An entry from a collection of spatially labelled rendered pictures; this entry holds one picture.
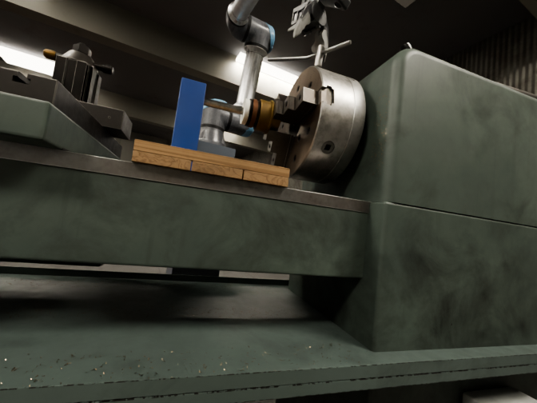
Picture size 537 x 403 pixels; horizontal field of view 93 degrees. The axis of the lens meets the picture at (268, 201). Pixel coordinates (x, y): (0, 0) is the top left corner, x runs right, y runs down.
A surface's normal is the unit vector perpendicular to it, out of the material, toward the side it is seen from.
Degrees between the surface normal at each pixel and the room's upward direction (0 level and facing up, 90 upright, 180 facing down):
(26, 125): 90
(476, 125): 90
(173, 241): 90
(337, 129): 109
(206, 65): 90
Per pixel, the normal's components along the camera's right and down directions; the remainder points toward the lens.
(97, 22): 0.44, -0.02
